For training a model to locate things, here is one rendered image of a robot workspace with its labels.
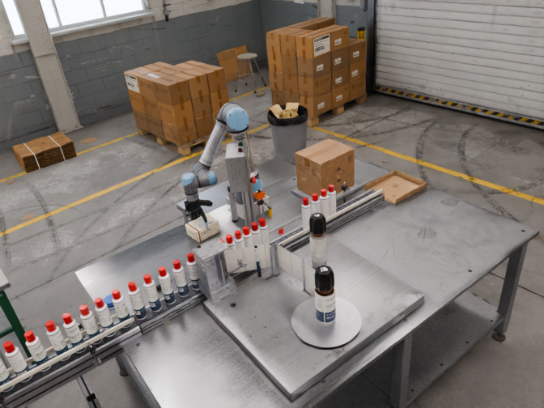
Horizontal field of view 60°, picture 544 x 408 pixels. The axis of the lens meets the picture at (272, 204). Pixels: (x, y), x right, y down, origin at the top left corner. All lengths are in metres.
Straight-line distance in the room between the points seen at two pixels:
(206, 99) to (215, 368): 4.34
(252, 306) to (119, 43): 6.10
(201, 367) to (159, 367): 0.19
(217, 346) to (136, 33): 6.34
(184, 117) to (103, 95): 2.27
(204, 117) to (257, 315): 4.10
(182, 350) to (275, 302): 0.47
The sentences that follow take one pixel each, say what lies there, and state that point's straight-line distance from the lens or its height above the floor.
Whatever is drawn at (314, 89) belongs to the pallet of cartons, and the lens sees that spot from 6.18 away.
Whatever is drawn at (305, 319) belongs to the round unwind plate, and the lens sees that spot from 2.14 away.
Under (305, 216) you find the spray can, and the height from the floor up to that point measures 0.98.
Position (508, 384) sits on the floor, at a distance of 3.21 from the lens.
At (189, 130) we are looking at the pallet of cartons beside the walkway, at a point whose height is 0.29.
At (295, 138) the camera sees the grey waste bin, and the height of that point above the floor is 0.38.
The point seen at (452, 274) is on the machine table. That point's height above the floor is 0.83.
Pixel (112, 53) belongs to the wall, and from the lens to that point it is 7.79.
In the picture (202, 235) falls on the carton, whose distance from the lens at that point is 2.78.
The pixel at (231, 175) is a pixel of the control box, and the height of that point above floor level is 1.38.
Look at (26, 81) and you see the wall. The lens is 7.44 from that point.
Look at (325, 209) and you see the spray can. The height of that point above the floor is 0.97.
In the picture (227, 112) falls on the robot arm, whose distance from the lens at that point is 2.57.
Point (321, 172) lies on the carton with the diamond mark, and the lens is 2.90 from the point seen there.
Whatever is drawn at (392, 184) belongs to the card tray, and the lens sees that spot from 3.22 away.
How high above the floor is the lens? 2.41
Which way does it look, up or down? 31 degrees down
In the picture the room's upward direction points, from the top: 6 degrees counter-clockwise
